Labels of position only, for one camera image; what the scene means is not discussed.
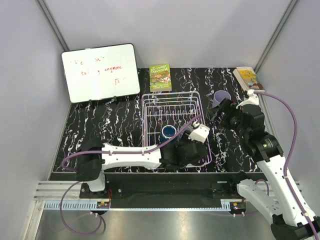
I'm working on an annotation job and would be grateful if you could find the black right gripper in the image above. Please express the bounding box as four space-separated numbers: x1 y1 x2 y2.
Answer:
206 97 249 140

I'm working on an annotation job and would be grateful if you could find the lavender plastic cup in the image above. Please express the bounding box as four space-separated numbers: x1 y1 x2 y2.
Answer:
212 90 231 108

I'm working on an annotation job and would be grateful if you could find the dark blue ceramic mug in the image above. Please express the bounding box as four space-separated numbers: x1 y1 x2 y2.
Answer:
160 124 177 143

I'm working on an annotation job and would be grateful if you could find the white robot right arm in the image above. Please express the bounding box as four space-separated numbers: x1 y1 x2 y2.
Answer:
210 98 320 240

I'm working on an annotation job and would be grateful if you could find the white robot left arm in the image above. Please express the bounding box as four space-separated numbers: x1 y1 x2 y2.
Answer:
75 130 209 198

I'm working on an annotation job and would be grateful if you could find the yellow paperback book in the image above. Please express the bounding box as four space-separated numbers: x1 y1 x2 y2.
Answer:
233 66 265 92

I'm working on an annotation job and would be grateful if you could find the black marble pattern mat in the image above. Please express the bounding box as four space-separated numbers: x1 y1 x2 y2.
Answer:
51 67 259 174

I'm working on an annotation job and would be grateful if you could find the green treehouse book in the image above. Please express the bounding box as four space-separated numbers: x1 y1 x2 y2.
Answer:
149 64 172 93

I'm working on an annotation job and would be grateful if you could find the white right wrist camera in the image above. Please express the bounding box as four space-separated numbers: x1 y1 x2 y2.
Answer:
236 89 260 109

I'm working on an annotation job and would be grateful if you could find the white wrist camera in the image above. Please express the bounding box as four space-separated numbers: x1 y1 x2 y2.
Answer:
236 89 260 109
188 122 210 144

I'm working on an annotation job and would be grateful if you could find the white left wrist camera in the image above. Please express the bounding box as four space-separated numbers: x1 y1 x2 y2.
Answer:
188 122 210 144

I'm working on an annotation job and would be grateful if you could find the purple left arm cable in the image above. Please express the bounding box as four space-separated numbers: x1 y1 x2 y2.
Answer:
61 115 202 173

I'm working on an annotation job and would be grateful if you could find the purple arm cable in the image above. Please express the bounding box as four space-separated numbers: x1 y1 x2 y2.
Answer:
252 91 320 240
61 115 202 173

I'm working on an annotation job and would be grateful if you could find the white wire dish rack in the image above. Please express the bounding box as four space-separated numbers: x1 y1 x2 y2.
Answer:
141 91 213 171

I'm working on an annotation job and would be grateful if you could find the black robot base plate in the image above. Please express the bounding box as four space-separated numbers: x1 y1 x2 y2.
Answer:
79 172 246 210

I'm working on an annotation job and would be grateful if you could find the purple floor cable left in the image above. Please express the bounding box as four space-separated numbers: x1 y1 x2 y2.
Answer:
59 180 106 237

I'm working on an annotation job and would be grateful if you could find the white whiteboard with black frame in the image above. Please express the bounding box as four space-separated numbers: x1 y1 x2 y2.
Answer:
61 43 141 103

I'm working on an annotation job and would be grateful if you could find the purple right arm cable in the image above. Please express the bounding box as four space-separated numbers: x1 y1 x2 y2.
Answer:
252 91 320 240

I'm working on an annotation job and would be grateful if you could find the white slotted cable duct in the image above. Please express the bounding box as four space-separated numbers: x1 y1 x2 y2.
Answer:
44 200 111 211

